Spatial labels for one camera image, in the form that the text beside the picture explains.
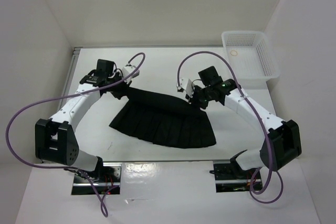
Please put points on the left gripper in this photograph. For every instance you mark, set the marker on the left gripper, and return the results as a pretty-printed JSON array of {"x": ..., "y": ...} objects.
[{"x": 123, "y": 92}]

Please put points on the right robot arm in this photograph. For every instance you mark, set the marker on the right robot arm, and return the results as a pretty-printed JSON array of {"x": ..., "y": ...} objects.
[{"x": 282, "y": 141}]

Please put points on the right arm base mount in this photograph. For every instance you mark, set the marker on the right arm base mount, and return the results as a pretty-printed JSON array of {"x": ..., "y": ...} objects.
[{"x": 229, "y": 179}]

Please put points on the white plastic basket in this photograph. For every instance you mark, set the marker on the white plastic basket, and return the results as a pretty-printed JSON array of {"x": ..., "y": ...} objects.
[{"x": 255, "y": 60}]

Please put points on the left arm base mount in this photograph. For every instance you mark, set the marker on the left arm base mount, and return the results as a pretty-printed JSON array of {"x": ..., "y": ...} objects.
[{"x": 108, "y": 183}]

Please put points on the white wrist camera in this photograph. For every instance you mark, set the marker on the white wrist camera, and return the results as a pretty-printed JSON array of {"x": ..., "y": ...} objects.
[
  {"x": 185, "y": 85},
  {"x": 129, "y": 72}
]

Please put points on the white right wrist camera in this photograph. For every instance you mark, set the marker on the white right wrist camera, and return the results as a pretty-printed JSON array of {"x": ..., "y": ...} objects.
[{"x": 185, "y": 85}]

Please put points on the black pleated skirt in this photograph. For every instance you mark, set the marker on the black pleated skirt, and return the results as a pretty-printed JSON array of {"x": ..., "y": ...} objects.
[{"x": 163, "y": 120}]

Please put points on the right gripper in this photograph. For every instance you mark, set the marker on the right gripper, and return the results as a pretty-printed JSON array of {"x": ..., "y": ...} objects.
[{"x": 195, "y": 100}]

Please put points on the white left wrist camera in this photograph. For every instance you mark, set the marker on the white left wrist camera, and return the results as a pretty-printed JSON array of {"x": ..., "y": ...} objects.
[{"x": 129, "y": 72}]

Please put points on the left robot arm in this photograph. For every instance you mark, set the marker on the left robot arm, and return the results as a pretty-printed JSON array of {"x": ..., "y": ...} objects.
[{"x": 55, "y": 139}]

